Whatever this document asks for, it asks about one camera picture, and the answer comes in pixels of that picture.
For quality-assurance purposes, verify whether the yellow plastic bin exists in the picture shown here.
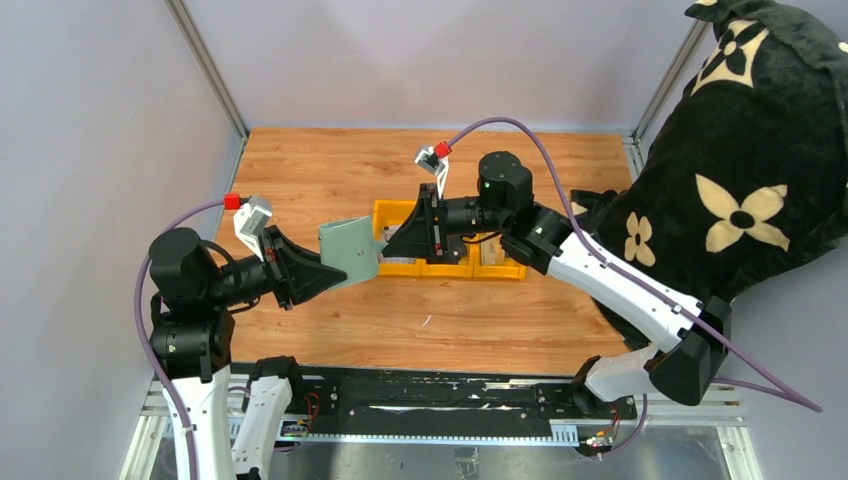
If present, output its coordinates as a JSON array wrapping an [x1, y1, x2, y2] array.
[[372, 199, 422, 277], [421, 256, 474, 278], [473, 237, 527, 281]]

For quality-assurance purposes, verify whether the purple camera cable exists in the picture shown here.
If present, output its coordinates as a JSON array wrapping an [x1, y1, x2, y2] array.
[[434, 117, 824, 413], [135, 193, 250, 480]]

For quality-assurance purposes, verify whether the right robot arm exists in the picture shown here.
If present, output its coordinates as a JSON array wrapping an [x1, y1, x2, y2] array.
[[382, 151, 730, 415]]

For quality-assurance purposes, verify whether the yellow plastic bin middle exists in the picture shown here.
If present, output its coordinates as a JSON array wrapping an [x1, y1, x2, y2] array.
[[421, 256, 474, 278]]

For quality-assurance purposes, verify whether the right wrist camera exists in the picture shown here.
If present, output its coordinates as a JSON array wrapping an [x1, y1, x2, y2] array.
[[414, 146, 450, 199]]

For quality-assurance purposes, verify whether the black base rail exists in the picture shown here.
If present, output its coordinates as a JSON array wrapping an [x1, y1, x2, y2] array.
[[285, 365, 638, 440]]

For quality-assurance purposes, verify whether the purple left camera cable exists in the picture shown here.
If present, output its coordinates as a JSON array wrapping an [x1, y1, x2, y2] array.
[[135, 193, 250, 480]]

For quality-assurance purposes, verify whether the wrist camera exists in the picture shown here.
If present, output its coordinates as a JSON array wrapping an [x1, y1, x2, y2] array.
[[233, 195, 273, 260], [414, 146, 450, 199]]

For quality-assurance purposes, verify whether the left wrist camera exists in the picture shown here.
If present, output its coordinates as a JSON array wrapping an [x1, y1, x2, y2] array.
[[233, 195, 273, 260]]

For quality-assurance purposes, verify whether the black flower pattern blanket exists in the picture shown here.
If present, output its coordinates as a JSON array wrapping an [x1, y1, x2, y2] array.
[[569, 0, 848, 352]]

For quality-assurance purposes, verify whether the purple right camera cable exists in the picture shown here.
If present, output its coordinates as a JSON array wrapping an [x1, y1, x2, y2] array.
[[434, 117, 824, 413]]

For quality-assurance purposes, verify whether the yellow plastic bin left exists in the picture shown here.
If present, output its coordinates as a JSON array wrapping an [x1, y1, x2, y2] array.
[[372, 199, 422, 277]]

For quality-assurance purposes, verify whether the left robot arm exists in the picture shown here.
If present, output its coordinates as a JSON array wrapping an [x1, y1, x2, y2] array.
[[149, 226, 348, 479]]

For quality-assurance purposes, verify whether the yellow plastic bin right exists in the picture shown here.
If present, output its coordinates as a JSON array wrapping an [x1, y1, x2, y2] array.
[[473, 237, 527, 281]]

